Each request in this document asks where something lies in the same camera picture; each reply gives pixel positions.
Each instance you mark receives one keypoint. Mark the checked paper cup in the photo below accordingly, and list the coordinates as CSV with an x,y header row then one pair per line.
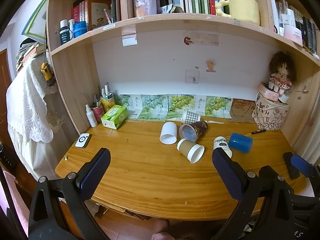
x,y
191,116

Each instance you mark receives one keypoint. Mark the plain white cup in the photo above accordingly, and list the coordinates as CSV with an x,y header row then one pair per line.
x,y
169,132

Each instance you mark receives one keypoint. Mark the pen holder with brushes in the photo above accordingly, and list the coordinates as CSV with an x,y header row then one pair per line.
x,y
98,111

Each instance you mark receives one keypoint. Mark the white remote control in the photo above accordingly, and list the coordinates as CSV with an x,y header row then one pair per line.
x,y
82,140

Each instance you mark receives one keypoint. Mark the small white bottle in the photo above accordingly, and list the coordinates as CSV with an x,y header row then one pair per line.
x,y
71,28

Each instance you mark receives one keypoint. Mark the grape print paper strip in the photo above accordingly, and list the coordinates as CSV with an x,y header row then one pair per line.
x,y
175,105

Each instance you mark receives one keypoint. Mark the red wall sticker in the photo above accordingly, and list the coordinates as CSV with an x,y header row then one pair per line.
x,y
188,40

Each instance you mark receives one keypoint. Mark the red books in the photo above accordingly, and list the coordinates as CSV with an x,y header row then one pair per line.
x,y
78,12

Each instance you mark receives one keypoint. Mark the white spray bottle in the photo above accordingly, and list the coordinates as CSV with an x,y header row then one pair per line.
x,y
91,117

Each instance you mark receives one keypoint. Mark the pink fuzzy object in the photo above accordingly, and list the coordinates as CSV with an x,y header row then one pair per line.
x,y
160,227

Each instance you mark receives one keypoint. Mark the wooden shelf unit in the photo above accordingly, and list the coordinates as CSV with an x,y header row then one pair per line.
x,y
75,85

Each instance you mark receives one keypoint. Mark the clear tape piece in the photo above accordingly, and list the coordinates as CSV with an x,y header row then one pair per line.
x,y
129,36

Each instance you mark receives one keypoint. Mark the blue plastic cup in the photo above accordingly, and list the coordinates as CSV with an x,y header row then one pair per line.
x,y
240,142

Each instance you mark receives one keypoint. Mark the dark green bottle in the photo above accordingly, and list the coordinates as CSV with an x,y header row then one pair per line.
x,y
64,33

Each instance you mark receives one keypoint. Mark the pink cloth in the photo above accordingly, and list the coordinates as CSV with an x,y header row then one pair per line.
x,y
16,200

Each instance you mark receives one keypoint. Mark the brown haired rag doll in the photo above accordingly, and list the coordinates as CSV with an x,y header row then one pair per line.
x,y
281,72

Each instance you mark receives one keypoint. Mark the pink round box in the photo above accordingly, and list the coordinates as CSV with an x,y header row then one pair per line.
x,y
268,93

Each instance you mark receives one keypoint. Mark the white tape roll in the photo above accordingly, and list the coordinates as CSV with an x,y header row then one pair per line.
x,y
284,99

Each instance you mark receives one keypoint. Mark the white leaf print cup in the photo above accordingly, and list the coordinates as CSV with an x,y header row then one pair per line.
x,y
221,143

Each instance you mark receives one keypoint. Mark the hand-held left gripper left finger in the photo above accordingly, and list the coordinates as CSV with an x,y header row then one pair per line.
x,y
93,173

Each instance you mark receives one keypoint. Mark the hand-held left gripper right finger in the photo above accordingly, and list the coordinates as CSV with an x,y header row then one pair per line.
x,y
227,175

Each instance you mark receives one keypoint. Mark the green tissue box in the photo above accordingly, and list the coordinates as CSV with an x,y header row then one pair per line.
x,y
114,117

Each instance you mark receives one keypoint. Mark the brown printed card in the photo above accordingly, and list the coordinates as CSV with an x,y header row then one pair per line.
x,y
242,110

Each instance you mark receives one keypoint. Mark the black keyboard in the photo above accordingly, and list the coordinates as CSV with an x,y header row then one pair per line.
x,y
7,157

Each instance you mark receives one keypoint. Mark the white lace cloth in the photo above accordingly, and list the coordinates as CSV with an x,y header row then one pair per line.
x,y
27,105

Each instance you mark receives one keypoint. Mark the pile of books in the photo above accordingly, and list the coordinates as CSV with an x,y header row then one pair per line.
x,y
28,53

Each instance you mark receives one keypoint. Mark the clear wall hook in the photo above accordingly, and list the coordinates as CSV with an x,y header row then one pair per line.
x,y
192,76

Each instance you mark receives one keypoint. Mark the blue jar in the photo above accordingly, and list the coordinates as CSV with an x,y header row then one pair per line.
x,y
80,29

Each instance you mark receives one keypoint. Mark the dark brown patterned cup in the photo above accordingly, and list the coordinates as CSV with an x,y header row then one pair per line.
x,y
197,129

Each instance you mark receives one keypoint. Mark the bear wall sticker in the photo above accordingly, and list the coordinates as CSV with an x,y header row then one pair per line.
x,y
210,66

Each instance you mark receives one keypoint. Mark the yellow ceramic mug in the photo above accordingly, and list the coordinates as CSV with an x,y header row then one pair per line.
x,y
243,9

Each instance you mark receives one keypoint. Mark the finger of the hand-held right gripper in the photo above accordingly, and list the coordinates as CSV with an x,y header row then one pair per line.
x,y
303,166
291,166

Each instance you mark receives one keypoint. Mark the green framed picture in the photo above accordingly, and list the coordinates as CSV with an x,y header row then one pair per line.
x,y
35,22

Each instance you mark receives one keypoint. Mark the white strip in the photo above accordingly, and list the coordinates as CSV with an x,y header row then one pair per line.
x,y
214,121

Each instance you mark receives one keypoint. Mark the tan paper cup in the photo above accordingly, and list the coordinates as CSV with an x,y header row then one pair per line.
x,y
188,150

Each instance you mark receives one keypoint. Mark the yellow pouch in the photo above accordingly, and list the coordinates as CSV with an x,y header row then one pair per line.
x,y
108,103

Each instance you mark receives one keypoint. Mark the dark brown pen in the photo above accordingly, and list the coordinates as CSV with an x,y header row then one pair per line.
x,y
258,131

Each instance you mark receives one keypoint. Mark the letter print fabric basket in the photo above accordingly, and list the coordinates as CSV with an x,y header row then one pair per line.
x,y
270,117

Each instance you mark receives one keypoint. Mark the row of cosmetic boxes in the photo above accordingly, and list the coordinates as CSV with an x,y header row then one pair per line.
x,y
296,25

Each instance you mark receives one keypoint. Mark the orange illustrated box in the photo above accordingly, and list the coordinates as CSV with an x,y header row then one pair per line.
x,y
98,13

